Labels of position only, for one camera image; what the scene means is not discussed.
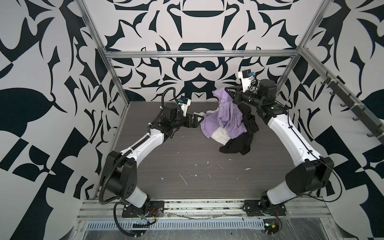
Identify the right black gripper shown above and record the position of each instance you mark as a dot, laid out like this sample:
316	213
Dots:
238	97

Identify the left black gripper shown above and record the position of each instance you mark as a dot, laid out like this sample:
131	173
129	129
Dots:
194	124

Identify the purple cloth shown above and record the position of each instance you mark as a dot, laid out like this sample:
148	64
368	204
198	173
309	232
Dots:
228	116

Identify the black cloth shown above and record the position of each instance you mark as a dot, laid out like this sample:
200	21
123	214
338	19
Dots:
242	144

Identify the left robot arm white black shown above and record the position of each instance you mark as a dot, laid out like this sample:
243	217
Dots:
119	179

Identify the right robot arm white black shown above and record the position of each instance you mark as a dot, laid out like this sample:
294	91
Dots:
311	171

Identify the small green circuit board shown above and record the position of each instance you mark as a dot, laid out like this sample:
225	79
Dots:
272	227

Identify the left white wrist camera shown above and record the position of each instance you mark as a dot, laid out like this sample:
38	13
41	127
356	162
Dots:
184	103

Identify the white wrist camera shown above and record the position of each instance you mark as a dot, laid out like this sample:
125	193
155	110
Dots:
184	103
247	78

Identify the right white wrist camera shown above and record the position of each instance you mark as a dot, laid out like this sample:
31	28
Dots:
247	78

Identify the grey wall hook rack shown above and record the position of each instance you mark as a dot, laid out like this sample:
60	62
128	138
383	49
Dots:
351	102

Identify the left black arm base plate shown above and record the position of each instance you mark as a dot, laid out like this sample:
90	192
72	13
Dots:
144	208

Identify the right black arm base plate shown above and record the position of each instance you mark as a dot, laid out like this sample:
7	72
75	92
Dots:
257	208

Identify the aluminium cage frame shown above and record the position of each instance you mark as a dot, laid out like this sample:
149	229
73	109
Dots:
198	47

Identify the slotted grey cable duct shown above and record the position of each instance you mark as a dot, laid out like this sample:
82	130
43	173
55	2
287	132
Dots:
200	224

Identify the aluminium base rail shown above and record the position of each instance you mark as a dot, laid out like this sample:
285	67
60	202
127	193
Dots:
209	208

